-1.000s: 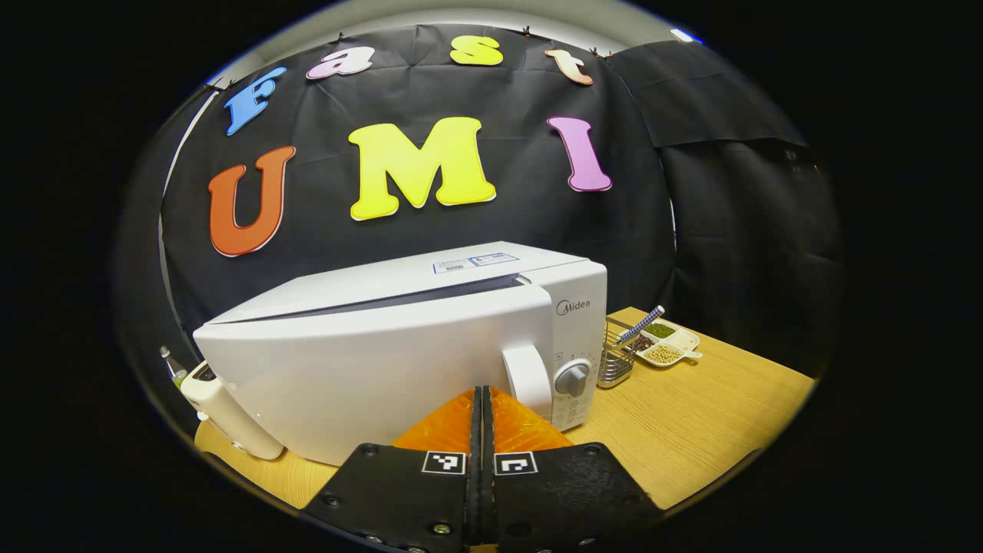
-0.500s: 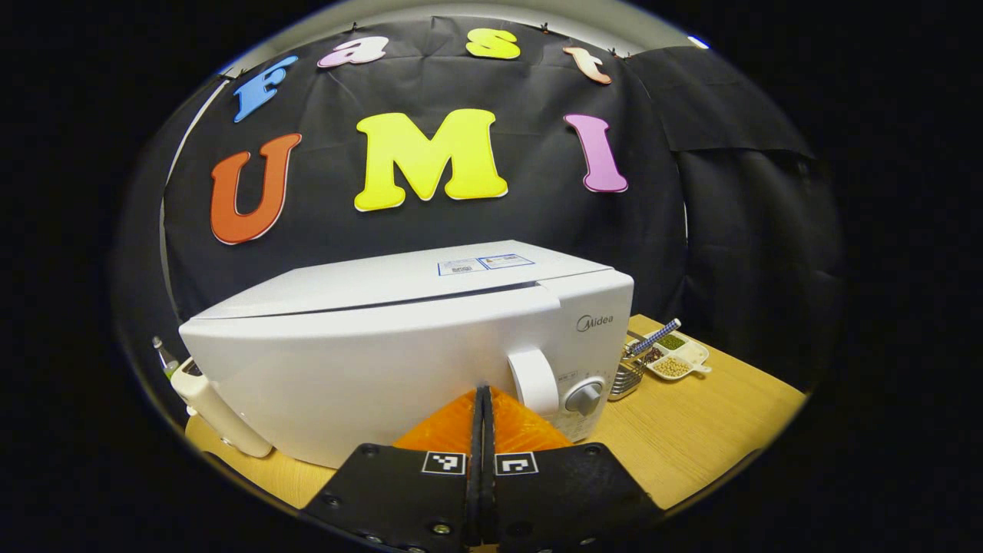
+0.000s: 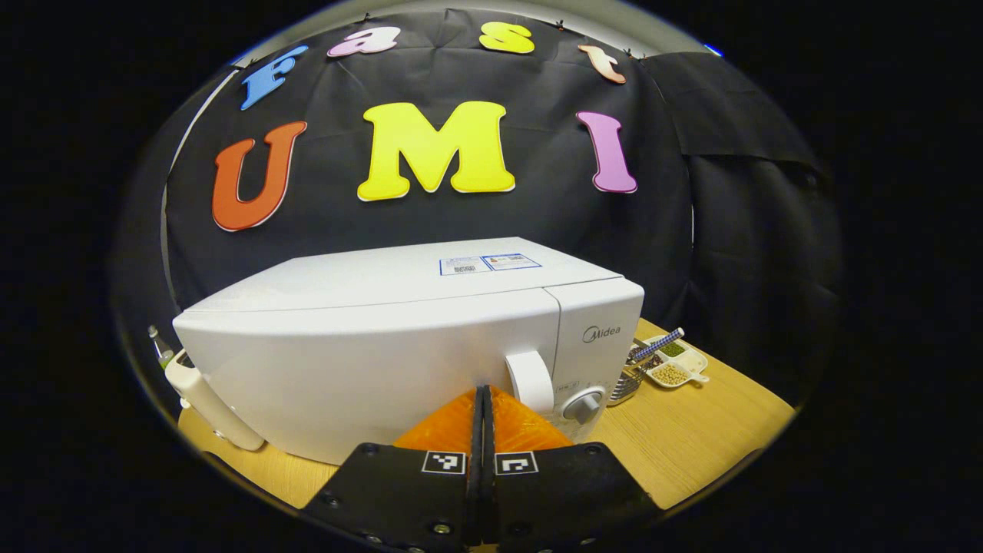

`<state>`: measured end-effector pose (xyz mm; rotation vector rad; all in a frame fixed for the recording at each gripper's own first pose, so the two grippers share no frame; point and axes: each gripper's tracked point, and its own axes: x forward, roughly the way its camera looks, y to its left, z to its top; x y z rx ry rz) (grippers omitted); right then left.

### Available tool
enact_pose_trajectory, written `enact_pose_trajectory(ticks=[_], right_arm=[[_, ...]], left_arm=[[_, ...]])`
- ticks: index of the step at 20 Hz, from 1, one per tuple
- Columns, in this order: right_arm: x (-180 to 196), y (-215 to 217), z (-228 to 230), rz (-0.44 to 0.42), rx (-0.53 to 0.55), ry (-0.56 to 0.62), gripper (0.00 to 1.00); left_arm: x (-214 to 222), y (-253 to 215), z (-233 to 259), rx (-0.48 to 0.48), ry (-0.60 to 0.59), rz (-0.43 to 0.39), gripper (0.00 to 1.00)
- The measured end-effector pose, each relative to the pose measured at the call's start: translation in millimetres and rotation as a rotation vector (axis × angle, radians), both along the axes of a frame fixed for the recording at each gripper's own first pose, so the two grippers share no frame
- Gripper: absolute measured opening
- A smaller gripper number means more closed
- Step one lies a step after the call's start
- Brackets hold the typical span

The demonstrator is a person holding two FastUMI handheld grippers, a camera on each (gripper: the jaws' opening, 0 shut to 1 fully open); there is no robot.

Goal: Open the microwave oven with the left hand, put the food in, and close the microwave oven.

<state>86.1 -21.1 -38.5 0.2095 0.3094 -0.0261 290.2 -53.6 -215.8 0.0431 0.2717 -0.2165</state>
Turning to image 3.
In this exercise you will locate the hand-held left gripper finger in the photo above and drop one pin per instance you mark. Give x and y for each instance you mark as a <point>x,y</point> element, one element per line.
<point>478,438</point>
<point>488,438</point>

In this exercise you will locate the white microwave oven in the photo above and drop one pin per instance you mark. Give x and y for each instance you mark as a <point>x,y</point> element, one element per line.
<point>384,284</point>

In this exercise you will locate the black backdrop cloth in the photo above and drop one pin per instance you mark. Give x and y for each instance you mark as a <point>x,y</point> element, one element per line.
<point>537,207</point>

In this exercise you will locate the white microwave dial knob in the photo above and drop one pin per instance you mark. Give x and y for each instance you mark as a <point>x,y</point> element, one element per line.
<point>582,405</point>

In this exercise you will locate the white microwave oven door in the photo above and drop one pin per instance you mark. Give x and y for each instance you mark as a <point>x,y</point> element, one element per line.
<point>345,369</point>

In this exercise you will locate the white divided bean dish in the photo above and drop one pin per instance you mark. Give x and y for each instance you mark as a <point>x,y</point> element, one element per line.
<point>695,359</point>

